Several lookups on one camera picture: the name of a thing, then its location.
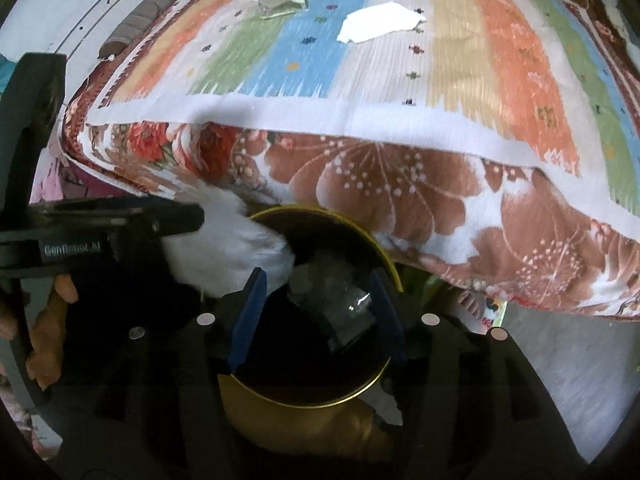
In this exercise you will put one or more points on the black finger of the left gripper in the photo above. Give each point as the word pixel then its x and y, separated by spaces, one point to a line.
pixel 162 216

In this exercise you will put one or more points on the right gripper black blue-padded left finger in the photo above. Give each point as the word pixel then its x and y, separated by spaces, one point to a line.
pixel 141 377

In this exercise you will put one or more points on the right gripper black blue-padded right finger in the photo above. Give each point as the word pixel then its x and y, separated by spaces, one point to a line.
pixel 472 406

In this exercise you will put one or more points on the white plastic wrapper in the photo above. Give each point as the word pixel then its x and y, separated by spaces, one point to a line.
pixel 219 257

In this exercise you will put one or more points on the clear plastic bag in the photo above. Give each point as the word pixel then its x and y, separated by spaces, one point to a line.
pixel 328 286

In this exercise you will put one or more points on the pale green paper wrapper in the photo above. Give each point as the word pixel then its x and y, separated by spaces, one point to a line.
pixel 275 8

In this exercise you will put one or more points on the white tissue paper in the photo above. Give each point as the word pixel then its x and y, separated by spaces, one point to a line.
pixel 376 21

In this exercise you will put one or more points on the gold rimmed trash bin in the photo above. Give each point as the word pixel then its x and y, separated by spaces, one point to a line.
pixel 289 387

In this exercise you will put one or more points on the person's left hand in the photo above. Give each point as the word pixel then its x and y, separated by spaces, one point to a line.
pixel 44 364

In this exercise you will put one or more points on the brown floral bed blanket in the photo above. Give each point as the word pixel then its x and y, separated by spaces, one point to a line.
pixel 500 229

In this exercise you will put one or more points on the grey rolled pillow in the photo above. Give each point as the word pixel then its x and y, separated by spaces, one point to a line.
pixel 136 23

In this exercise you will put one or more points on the striped colourful bed cover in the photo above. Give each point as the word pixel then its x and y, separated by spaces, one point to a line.
pixel 547 84

